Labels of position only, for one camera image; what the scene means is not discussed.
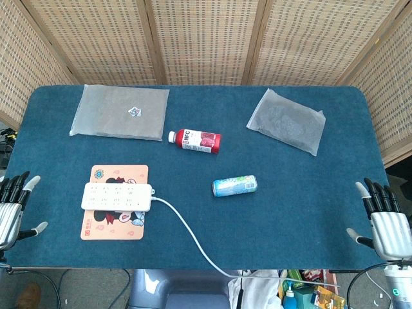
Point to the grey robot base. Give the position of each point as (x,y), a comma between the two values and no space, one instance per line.
(174,289)

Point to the small grey frosted bag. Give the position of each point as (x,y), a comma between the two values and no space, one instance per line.
(286,120)

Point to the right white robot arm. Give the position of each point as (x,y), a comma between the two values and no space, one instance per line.
(399,283)

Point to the white power strip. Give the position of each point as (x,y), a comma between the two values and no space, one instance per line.
(116,197)

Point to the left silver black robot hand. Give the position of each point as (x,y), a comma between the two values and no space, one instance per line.
(8,215)

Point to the yellow snack package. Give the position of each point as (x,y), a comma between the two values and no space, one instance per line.
(328,297)

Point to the blue spray bottle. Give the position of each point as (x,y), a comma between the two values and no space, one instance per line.
(290,294)

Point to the orange cartoon mouse pad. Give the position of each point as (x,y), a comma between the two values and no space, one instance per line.
(112,225)

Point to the blue felt table cover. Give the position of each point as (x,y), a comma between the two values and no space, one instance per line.
(289,209)

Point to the woven bamboo folding screen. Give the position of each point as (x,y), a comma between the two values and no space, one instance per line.
(206,38)

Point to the white cloth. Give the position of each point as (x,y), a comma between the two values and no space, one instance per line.
(254,291)

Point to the red juice bottle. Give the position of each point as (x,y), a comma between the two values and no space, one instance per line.
(196,141)

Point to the large grey frosted bag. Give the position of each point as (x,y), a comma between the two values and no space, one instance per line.
(119,112)

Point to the blue green drink can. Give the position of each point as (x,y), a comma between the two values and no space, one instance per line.
(234,185)

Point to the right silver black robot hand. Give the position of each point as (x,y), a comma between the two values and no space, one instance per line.
(387,225)

